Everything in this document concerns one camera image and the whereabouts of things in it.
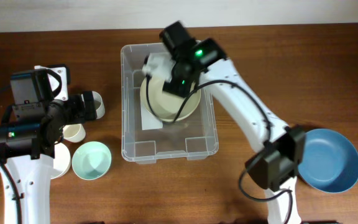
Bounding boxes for blue plastic bowl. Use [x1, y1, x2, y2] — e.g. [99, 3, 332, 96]
[298, 129, 358, 194]

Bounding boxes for grey plastic cup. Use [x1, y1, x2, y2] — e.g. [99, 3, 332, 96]
[92, 91, 105, 119]

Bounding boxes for cream plastic cup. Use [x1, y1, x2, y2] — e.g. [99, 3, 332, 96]
[63, 124, 86, 143]

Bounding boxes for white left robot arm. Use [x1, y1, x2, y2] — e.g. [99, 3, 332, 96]
[0, 68, 96, 223]

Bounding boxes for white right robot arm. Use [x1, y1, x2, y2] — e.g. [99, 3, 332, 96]
[159, 21, 306, 223]

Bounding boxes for clear plastic storage bin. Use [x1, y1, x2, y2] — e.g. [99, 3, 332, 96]
[121, 43, 219, 164]

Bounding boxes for white small bowl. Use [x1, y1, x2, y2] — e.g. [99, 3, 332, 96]
[51, 143, 71, 179]

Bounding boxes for cream plastic bowl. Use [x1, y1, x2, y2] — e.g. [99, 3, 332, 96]
[149, 78, 201, 122]

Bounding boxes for white paper label in bin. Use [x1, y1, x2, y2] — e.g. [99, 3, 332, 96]
[140, 104, 163, 131]

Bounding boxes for mint green small bowl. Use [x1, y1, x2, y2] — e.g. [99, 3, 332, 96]
[71, 141, 112, 180]

